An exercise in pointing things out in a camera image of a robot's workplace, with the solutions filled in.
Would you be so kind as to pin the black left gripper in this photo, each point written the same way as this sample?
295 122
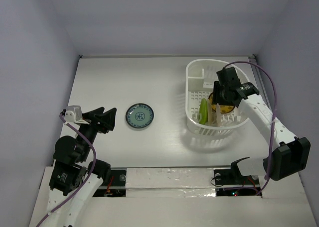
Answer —
104 121

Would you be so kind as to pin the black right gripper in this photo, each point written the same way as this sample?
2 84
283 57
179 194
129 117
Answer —
218 97

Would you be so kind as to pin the yellow brown-rimmed plate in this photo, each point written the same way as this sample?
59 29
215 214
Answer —
223 108

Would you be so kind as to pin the teal patterned plate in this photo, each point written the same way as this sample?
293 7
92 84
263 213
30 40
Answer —
139 116

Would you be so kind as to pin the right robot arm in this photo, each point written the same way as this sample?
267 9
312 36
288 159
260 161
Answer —
287 154

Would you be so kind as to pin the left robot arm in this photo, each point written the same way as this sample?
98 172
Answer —
77 173

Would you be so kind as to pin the white plastic dish rack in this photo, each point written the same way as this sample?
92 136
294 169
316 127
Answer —
200 77

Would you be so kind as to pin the beige plate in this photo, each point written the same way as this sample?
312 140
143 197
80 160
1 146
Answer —
210 117

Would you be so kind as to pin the lime green plate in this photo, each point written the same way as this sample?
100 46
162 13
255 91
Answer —
203 111

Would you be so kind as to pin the cream white plate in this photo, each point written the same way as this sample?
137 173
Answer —
218 115

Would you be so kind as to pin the silver foil covered bar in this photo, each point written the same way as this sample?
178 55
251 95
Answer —
169 182

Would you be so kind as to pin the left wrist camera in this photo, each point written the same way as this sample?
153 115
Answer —
73 114

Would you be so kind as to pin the aluminium rail right edge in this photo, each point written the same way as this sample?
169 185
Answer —
260 85

